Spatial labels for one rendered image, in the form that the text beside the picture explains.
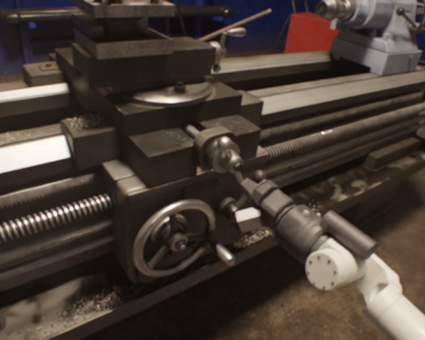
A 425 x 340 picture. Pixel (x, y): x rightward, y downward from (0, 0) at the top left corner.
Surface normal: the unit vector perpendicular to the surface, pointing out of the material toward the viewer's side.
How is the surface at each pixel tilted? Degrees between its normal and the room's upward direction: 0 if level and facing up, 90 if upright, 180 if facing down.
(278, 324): 0
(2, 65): 90
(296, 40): 90
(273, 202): 27
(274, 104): 36
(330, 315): 0
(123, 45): 90
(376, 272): 74
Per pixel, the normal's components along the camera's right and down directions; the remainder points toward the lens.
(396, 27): 0.57, 0.17
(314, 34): -0.57, 0.39
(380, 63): -0.81, 0.25
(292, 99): 0.41, -0.40
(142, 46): 0.55, 0.49
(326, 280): -0.76, 0.00
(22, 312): 0.10, -0.84
